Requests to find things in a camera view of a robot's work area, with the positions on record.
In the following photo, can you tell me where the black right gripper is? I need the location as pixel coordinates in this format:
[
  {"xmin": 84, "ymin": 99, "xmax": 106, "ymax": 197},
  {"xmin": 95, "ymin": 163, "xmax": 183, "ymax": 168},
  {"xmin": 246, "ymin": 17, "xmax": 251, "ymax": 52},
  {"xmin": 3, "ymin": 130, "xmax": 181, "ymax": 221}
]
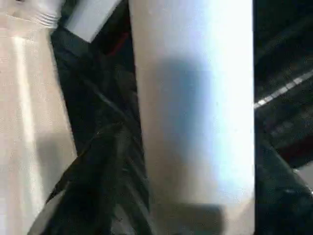
[{"xmin": 96, "ymin": 7, "xmax": 135, "ymax": 71}]

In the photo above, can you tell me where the black glossy mat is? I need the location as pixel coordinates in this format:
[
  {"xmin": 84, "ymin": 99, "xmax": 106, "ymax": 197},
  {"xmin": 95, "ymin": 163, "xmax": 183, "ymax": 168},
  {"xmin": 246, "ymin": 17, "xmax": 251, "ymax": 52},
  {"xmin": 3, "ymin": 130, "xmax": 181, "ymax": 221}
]
[{"xmin": 50, "ymin": 0, "xmax": 313, "ymax": 235}]

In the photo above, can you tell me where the white plastic table leg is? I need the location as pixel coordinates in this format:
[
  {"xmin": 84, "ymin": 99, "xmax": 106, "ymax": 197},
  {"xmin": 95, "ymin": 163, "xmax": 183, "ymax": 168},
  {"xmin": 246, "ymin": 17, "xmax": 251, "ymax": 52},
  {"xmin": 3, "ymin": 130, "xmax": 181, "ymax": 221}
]
[
  {"xmin": 128, "ymin": 0, "xmax": 256, "ymax": 235},
  {"xmin": 31, "ymin": 0, "xmax": 62, "ymax": 28}
]

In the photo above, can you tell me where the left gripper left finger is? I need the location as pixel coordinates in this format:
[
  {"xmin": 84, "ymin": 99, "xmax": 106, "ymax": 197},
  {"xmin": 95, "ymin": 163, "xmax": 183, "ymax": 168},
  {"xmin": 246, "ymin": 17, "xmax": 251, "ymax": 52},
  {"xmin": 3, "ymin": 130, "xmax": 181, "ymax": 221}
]
[{"xmin": 26, "ymin": 122, "xmax": 154, "ymax": 235}]

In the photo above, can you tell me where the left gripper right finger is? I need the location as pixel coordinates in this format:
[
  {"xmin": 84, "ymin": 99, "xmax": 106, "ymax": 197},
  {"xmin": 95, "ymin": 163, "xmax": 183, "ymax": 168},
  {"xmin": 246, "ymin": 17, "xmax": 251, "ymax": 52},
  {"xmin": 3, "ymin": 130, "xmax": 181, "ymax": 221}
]
[{"xmin": 255, "ymin": 141, "xmax": 313, "ymax": 235}]

